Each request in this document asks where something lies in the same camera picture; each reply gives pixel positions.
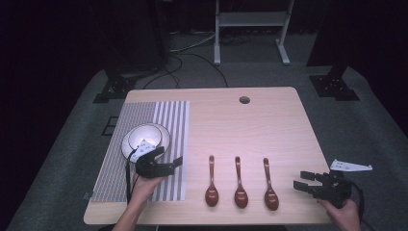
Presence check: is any grey striped placemat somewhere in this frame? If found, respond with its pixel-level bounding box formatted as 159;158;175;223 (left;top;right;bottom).
90;100;191;203

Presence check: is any black stand base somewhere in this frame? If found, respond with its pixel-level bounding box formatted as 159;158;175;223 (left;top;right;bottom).
92;76;138;105
309;74;361;102

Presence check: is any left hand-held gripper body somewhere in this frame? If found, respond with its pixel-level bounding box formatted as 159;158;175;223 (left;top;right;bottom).
129;138;176;179

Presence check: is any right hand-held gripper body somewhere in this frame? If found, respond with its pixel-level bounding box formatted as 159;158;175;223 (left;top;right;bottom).
312;159;373;210

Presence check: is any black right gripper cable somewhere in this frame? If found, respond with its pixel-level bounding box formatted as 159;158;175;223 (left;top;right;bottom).
349;180;367;225

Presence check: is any grey floor cable bundle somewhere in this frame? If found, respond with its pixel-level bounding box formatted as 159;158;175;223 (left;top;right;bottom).
168;31;217;54

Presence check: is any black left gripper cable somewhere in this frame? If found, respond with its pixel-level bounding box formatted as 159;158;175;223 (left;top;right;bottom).
125;149;139;205

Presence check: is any brown red spoon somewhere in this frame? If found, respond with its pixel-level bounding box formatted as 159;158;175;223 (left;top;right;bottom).
263;157;280;212
233;156;249;210
204;155;220;208

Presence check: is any person's left hand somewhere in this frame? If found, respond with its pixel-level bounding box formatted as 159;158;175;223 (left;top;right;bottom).
129;174;168;207

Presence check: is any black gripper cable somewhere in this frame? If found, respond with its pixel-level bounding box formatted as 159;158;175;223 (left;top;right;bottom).
125;149;139;205
349;180;367;225

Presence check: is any white metal table frame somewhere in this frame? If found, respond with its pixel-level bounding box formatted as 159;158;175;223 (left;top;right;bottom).
213;0;295;66

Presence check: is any person's right hand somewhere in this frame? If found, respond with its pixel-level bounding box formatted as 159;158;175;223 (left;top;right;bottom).
317;197;362;231

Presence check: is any black floor cable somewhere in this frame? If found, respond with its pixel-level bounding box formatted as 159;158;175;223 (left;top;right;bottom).
141;52;230;90

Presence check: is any white bowl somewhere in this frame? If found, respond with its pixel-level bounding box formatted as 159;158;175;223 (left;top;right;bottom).
128;124;164;151

